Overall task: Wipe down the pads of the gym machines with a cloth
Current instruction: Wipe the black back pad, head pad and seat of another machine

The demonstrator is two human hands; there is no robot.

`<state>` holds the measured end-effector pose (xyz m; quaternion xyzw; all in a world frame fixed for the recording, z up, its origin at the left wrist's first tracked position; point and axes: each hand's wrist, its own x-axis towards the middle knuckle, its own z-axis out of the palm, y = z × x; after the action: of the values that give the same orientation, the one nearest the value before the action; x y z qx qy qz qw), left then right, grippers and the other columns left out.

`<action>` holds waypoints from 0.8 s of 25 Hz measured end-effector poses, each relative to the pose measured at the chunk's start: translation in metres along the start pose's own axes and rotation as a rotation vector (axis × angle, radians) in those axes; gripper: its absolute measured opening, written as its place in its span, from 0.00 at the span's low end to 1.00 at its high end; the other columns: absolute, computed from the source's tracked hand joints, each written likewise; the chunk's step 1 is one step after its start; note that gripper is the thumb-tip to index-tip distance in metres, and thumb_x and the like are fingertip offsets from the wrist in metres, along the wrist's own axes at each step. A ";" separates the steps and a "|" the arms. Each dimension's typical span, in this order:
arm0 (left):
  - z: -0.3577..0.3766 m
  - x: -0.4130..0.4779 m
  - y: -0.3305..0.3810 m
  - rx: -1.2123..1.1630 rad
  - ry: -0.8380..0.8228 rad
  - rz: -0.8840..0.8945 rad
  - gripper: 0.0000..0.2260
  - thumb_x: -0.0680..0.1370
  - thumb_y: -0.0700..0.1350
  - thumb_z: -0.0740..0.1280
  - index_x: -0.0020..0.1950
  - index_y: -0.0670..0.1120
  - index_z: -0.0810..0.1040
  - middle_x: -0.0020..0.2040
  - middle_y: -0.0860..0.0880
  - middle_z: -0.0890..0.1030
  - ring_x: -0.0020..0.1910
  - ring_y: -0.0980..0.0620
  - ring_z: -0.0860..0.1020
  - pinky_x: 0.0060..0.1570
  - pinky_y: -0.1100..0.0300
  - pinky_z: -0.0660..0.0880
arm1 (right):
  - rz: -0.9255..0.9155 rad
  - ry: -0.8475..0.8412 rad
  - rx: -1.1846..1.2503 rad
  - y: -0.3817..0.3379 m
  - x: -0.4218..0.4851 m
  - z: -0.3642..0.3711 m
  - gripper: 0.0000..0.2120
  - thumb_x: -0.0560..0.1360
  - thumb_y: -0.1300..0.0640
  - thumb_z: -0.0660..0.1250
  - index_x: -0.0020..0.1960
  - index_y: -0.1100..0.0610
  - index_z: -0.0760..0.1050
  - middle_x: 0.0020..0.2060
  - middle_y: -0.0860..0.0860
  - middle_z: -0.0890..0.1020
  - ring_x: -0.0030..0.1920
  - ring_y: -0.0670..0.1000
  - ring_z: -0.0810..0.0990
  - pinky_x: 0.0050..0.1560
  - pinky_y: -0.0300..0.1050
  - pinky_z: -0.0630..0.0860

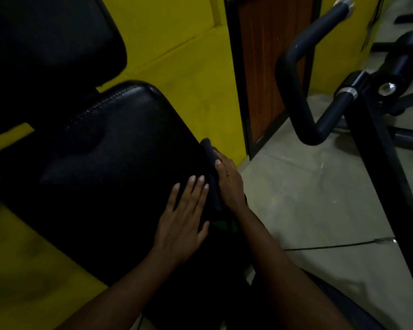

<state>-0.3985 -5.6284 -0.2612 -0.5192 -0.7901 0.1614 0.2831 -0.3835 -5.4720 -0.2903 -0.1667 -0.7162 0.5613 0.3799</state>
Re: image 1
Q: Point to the person's left hand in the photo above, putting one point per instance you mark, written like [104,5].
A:
[180,230]

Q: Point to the person's right hand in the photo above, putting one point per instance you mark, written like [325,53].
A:
[230,185]

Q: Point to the dark grey green cloth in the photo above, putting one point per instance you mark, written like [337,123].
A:
[208,151]

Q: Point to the person's left forearm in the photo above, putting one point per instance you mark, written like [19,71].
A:
[117,299]

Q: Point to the person's right forearm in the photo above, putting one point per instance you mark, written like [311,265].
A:
[289,281]

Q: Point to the brown wooden door panel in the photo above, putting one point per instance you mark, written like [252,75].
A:
[261,65]

